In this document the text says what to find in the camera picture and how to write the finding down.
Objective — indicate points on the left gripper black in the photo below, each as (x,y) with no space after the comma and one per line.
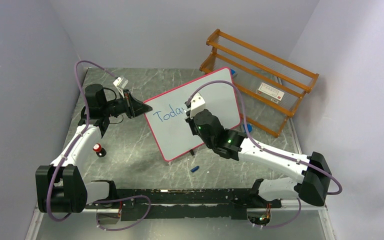
(133,107)

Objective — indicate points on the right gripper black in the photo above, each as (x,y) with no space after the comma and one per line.
(191,121)

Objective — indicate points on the whiteboard with pink frame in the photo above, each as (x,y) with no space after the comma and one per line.
(167,117)

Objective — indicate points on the blue marker cap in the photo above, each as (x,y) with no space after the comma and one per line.
(194,169)

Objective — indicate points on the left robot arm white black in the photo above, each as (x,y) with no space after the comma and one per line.
(60,187)

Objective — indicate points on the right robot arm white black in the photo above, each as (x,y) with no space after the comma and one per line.
(307,177)

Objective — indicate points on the blue eraser on table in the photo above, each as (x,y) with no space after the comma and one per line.
(247,128)

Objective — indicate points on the white labelled box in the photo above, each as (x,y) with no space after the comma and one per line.
(271,93)

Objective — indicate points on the orange wooden shelf rack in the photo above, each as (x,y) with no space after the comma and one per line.
(254,66)

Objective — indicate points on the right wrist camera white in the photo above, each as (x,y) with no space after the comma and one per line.
(195,105)

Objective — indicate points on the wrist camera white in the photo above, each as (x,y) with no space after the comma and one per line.
(120,83)
(195,105)

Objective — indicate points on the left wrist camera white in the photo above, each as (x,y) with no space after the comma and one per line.
(120,83)

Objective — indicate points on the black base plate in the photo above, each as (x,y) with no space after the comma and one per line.
(232,203)

